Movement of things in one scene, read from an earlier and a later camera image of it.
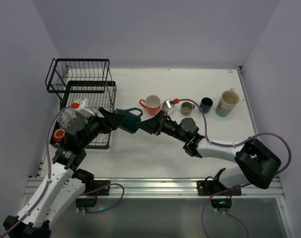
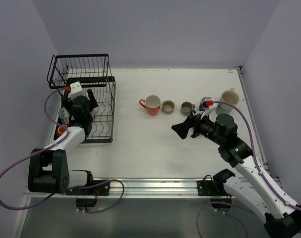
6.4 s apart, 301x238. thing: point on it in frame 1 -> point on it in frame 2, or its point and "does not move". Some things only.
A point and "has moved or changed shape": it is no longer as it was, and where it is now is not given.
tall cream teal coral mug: x=227 y=102 does not move
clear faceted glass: x=65 y=116 does not move
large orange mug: x=152 y=104 does not move
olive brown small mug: x=186 y=108 does not move
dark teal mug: x=130 y=124 -> x=193 y=111
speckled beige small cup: x=165 y=106 has moved or changed shape
